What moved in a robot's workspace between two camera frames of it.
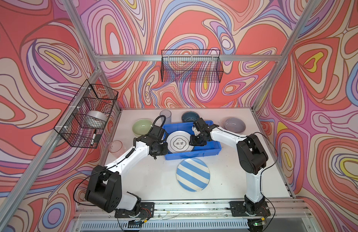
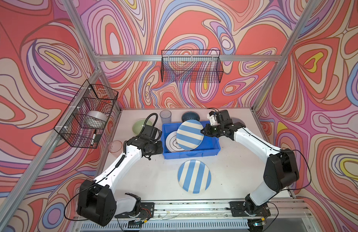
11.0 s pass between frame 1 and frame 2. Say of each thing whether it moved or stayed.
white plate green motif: stayed
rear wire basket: stayed
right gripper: moved
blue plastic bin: stayed
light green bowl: stayed
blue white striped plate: moved
